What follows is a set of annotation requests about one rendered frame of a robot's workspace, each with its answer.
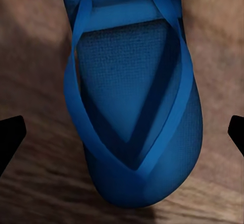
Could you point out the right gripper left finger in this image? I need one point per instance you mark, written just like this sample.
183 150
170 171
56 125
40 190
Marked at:
12 133

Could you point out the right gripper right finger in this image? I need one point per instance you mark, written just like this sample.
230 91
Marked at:
236 131

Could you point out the sandal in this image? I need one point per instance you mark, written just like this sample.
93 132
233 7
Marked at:
138 112

